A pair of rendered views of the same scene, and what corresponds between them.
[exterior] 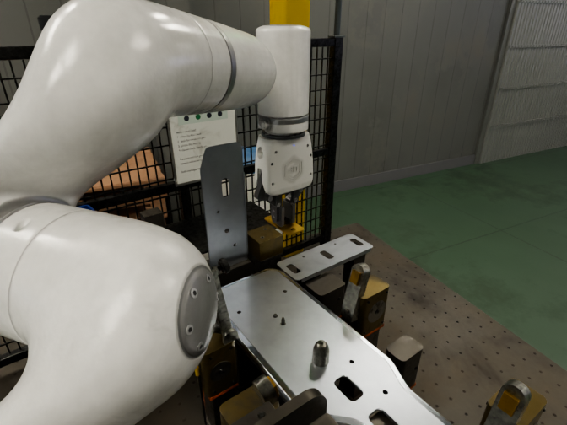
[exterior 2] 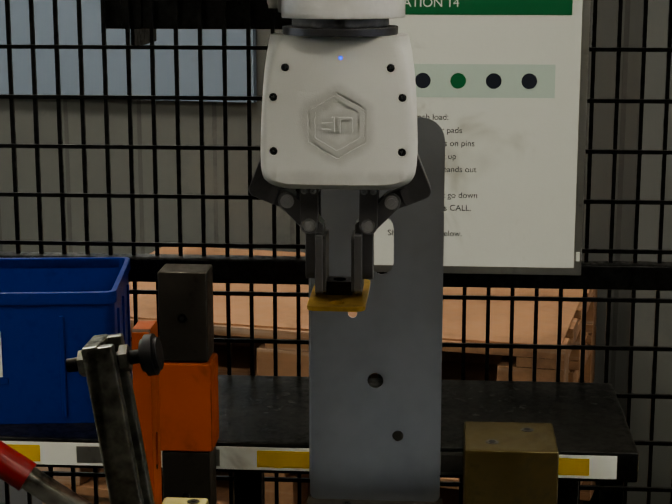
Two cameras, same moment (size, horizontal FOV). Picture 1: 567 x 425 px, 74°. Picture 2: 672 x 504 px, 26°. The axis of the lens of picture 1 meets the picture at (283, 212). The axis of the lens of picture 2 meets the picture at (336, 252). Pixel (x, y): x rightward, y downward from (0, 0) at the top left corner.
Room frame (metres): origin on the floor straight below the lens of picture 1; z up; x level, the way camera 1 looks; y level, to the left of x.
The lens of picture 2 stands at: (-0.09, -0.61, 1.48)
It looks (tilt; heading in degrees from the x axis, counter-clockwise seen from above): 12 degrees down; 40
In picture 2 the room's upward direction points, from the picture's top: straight up
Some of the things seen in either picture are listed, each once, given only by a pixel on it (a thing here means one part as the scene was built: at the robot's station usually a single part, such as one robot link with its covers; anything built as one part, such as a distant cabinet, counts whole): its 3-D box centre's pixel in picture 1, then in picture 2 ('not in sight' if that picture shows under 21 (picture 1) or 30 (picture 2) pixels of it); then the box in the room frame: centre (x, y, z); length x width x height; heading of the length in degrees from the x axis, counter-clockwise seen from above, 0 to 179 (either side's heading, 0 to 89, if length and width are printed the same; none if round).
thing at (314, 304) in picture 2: (283, 221); (339, 287); (0.64, 0.00, 1.25); 0.08 x 0.04 x 0.01; 36
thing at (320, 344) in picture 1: (321, 353); not in sight; (0.54, -0.07, 1.02); 0.03 x 0.03 x 0.07
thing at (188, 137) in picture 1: (203, 131); (474, 125); (1.15, 0.24, 1.30); 0.23 x 0.02 x 0.31; 126
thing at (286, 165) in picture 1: (283, 157); (340, 98); (0.64, 0.00, 1.38); 0.10 x 0.07 x 0.11; 126
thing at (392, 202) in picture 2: (294, 202); (376, 241); (0.65, -0.02, 1.29); 0.03 x 0.03 x 0.07; 36
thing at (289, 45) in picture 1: (280, 70); not in sight; (0.64, 0.00, 1.53); 0.09 x 0.08 x 0.13; 70
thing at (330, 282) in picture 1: (326, 322); not in sight; (0.82, -0.12, 0.84); 0.12 x 0.07 x 0.28; 126
